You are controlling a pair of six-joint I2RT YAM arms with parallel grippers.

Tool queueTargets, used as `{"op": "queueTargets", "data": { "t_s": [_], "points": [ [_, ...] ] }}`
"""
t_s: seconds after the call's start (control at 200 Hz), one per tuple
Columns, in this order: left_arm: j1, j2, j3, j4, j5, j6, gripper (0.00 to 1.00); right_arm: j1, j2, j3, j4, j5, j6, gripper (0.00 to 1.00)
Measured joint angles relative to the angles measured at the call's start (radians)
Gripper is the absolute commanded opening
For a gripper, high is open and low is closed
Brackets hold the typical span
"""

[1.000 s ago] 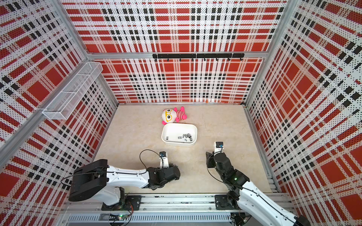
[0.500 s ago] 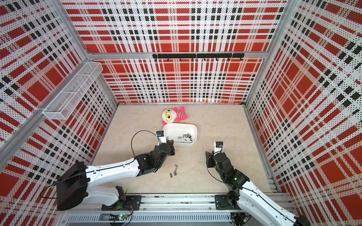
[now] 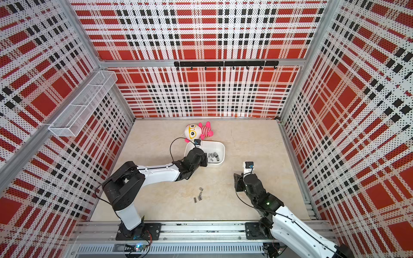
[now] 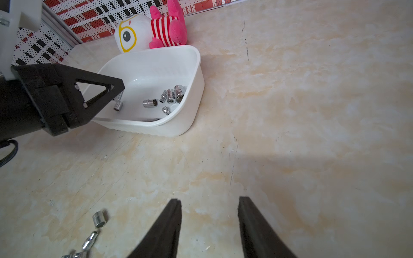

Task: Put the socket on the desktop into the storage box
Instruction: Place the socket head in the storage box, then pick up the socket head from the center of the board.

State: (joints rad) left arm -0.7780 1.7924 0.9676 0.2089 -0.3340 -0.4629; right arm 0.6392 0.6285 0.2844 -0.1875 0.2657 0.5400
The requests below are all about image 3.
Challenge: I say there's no pink striped plush doll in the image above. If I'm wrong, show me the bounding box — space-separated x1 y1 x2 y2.
184 121 214 143

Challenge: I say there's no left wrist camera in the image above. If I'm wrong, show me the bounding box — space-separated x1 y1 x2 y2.
194 139 202 147

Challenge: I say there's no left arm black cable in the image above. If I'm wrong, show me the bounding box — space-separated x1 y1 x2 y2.
169 137 196 162

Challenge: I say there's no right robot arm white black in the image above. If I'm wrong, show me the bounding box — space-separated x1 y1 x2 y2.
233 172 354 258

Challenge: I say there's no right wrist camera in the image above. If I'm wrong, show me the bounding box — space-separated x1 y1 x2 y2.
243 161 254 177

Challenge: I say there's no large chrome socket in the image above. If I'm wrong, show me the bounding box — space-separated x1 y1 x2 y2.
213 152 220 161

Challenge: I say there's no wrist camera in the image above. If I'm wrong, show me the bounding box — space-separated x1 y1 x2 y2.
243 161 254 177
194 139 202 147

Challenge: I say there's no green circuit board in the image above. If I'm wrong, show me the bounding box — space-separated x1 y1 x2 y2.
124 244 146 253

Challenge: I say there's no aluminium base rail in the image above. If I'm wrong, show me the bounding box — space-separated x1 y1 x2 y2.
69 220 336 255

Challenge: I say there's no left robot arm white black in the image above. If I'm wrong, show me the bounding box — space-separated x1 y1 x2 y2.
102 147 208 241

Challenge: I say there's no medium chrome socket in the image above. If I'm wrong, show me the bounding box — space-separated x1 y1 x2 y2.
208 153 214 162

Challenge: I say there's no white plastic storage box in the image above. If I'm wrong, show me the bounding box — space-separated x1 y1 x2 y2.
183 139 225 167

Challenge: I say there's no black hook rail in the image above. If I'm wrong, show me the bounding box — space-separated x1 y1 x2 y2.
174 61 280 68

